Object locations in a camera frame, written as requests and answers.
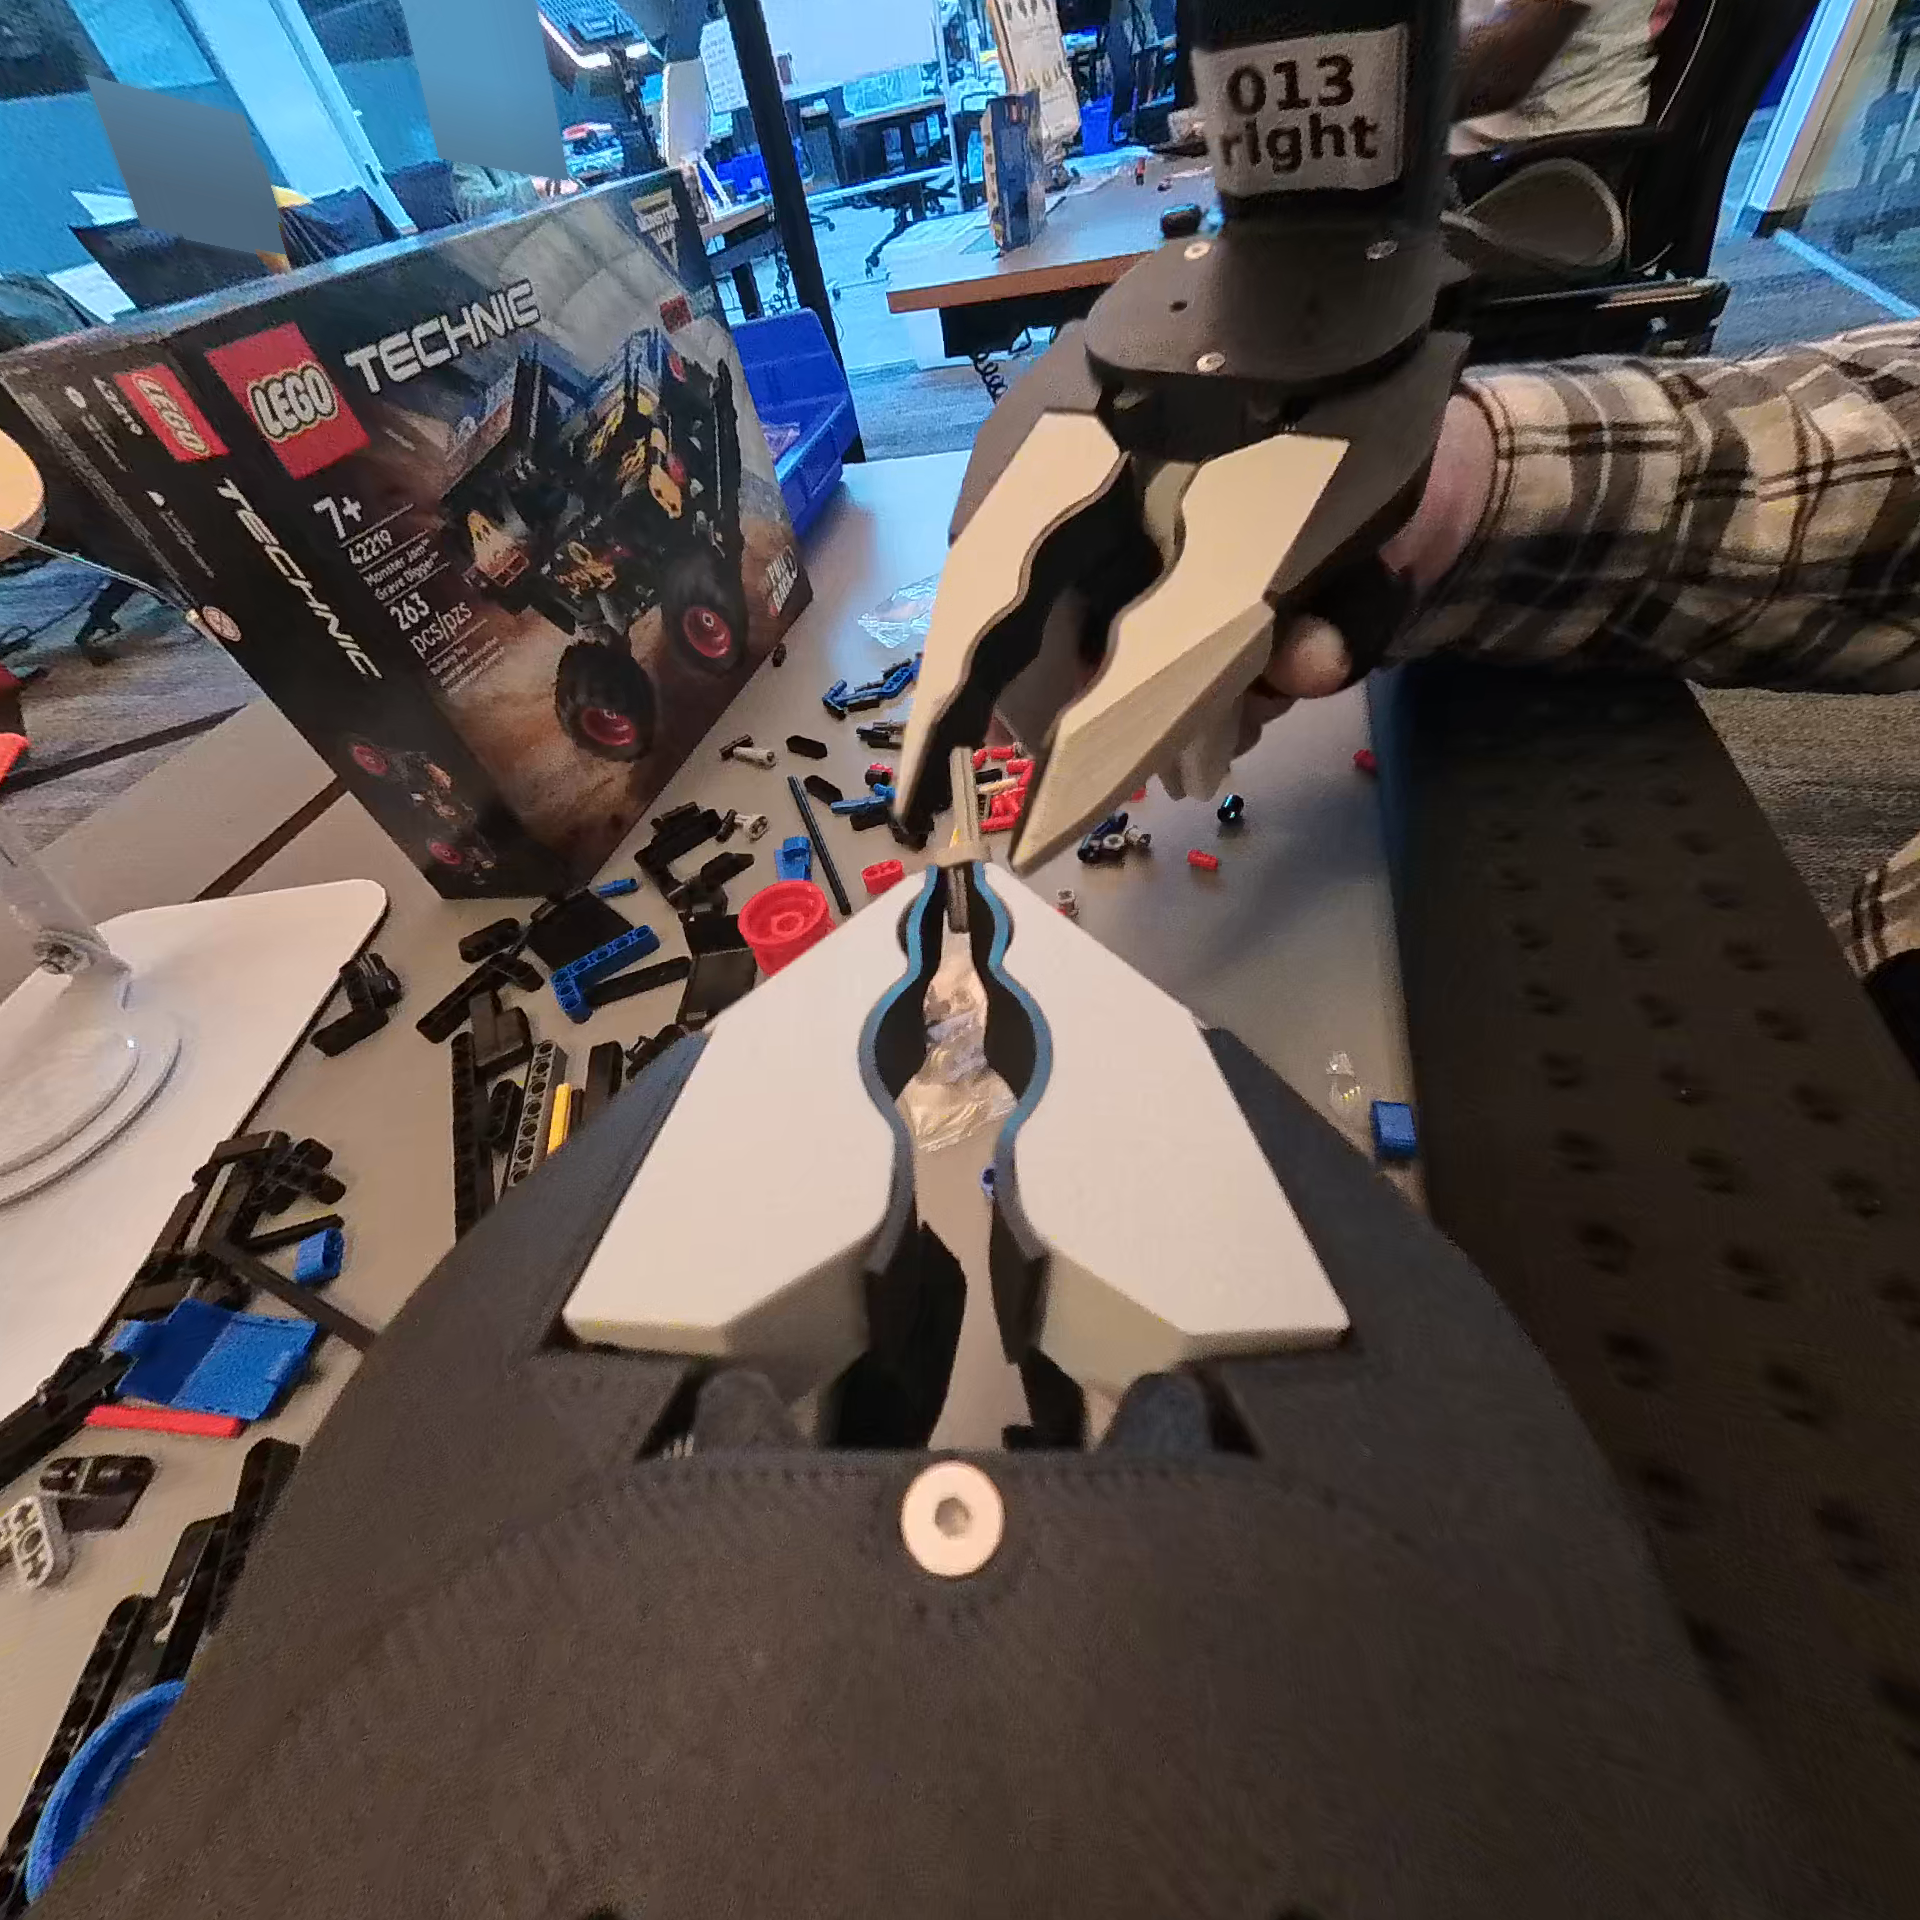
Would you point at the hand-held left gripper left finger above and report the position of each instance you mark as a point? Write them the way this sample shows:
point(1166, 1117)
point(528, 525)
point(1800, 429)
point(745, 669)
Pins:
point(735, 1200)

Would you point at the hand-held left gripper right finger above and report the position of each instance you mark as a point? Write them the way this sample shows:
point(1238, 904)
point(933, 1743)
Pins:
point(1184, 1200)

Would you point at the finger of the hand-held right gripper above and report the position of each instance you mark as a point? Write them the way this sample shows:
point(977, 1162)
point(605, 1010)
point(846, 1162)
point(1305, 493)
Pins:
point(998, 557)
point(1214, 629)

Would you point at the small grey axle assembly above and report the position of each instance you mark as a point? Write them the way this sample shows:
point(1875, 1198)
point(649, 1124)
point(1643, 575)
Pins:
point(965, 810)

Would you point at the white book stand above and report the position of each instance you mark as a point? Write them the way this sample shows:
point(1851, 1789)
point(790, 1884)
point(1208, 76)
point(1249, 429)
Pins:
point(254, 975)

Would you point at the person's right forearm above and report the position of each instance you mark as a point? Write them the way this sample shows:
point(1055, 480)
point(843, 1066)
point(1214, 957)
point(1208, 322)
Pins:
point(1681, 511)

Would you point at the grey desk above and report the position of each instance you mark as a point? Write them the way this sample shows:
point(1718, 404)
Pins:
point(1277, 975)

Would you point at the background office desk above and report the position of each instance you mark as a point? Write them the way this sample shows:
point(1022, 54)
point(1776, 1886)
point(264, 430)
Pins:
point(1021, 278)

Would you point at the person's right hand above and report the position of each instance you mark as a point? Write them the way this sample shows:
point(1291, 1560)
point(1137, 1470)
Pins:
point(1448, 480)

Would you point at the clear plastic scrap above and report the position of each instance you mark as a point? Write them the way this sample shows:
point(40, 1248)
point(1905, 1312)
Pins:
point(1348, 1084)

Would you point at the small blue brick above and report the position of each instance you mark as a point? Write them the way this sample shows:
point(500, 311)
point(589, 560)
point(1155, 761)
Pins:
point(1395, 1128)

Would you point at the clear zip bag with pieces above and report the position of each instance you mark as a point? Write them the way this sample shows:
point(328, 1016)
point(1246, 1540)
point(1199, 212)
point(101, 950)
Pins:
point(953, 1095)

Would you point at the blue storage bin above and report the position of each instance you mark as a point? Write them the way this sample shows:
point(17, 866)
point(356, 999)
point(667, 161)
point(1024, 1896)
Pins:
point(788, 406)

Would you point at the blue angled beam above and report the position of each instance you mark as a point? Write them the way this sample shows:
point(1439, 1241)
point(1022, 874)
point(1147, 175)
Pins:
point(600, 975)

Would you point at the pile of black building beams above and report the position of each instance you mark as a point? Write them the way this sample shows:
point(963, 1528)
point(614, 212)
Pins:
point(477, 1110)

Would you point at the red wheel hub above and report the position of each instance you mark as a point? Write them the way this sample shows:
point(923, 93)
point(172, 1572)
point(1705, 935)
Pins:
point(782, 932)

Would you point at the black office chair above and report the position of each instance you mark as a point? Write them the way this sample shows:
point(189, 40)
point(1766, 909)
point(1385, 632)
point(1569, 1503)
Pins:
point(1589, 306)

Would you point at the long black axle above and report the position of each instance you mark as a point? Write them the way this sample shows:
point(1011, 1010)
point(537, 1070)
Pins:
point(820, 848)

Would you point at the black metal pole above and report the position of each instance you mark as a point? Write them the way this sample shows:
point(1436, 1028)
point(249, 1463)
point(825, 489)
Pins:
point(780, 181)

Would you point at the blue curved panel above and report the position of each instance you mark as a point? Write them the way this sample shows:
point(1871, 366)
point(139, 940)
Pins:
point(212, 1358)

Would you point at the black toy truck box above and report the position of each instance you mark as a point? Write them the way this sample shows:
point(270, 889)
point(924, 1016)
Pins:
point(451, 525)

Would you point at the person's plaid shirt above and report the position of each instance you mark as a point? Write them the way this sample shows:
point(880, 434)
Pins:
point(1891, 945)

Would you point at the blue wheel hub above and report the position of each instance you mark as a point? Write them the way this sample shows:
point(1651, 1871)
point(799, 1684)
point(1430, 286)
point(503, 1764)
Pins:
point(105, 1786)

